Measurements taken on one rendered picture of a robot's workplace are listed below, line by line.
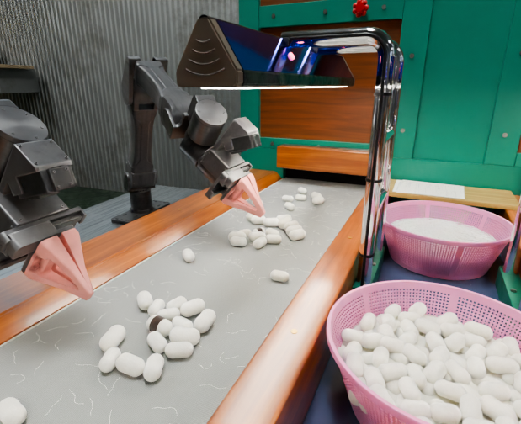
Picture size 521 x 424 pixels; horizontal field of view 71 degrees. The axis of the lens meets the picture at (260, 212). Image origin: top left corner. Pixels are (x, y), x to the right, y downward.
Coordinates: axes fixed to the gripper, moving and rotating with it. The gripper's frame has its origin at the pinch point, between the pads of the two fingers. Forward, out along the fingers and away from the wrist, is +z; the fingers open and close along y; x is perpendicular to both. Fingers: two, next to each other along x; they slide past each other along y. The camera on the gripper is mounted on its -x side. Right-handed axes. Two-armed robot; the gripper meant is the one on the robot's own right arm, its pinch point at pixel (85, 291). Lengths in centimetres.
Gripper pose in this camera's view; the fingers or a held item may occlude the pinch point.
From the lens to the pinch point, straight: 48.3
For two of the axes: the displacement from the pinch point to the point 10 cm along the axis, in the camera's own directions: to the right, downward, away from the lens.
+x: -5.9, 6.3, 5.0
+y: 4.2, -2.9, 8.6
